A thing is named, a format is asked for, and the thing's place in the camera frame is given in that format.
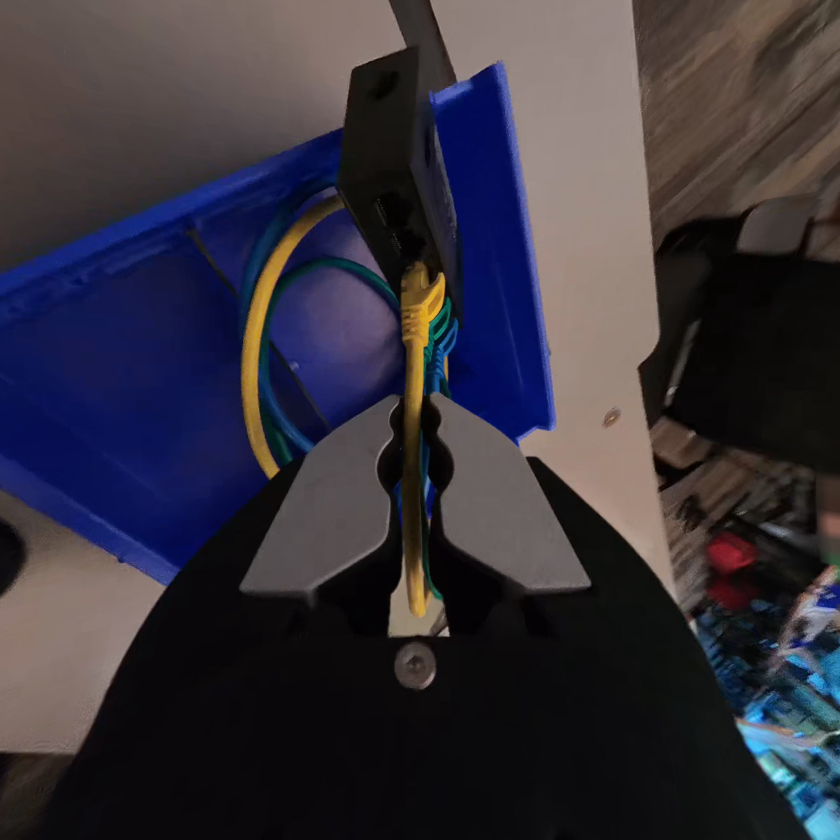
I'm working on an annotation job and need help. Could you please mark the black network switch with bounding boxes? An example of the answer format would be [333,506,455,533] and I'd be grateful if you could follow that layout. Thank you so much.
[336,46,466,329]

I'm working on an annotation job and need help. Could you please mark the green ethernet cable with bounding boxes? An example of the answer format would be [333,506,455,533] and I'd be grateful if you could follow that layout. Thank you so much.
[258,257,458,602]

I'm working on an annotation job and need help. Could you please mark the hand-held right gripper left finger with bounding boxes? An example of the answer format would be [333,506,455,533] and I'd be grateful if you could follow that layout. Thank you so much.
[239,394,403,609]

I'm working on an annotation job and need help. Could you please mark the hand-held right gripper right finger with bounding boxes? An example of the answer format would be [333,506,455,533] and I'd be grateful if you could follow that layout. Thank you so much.
[428,392,593,597]

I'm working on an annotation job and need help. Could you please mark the blue ethernet cable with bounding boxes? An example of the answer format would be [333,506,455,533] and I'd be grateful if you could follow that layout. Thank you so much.
[241,187,455,526]

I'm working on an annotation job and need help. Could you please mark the yellow ethernet cable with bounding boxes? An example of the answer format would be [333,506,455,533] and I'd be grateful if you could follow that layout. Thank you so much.
[240,194,448,619]

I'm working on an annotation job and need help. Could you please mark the black office chair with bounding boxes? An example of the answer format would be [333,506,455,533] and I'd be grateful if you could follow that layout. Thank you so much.
[640,197,840,475]

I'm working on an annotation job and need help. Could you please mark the blue plastic bin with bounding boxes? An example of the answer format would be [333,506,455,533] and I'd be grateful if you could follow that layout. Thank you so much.
[0,60,557,586]

